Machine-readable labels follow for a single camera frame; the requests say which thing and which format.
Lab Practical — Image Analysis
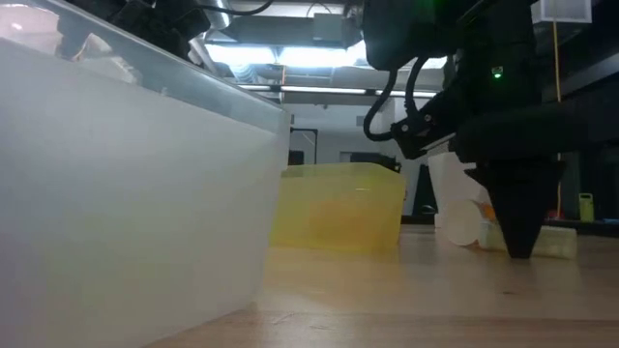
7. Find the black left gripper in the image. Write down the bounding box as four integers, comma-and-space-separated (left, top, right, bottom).
108, 0, 213, 62

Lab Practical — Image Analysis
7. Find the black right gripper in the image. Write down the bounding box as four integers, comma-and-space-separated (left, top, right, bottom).
434, 28, 571, 260

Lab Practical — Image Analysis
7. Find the orange pill bottle white cap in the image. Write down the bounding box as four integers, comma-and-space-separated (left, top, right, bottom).
443, 198, 499, 248

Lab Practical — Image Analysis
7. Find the yellow plastic bin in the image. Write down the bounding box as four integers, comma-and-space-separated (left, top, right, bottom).
269, 161, 407, 252

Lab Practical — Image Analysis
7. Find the clear plastic bin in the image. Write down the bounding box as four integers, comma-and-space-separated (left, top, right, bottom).
0, 0, 291, 348

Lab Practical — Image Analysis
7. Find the yellow-green container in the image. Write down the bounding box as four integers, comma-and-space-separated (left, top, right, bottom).
578, 192, 595, 222

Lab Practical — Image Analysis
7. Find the bright ceiling light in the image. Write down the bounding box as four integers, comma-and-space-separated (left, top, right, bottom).
205, 41, 449, 70

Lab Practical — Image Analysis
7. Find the white translucent box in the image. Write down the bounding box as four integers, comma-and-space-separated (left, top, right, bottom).
530, 0, 594, 24

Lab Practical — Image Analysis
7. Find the black aluminium table frame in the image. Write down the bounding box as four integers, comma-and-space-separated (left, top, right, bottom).
399, 212, 619, 238

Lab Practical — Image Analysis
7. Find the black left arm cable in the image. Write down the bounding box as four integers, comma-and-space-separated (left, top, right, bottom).
196, 0, 276, 16

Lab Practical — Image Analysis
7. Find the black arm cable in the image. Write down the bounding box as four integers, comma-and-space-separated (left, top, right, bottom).
196, 0, 276, 16
362, 55, 431, 144

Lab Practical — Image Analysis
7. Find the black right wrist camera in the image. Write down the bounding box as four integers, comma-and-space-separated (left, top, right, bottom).
390, 94, 460, 161

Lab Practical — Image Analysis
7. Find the hanging yellow cable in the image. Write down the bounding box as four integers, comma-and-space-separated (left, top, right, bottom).
552, 21, 565, 218

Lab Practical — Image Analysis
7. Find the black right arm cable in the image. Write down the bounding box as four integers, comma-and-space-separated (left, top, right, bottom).
362, 55, 431, 144

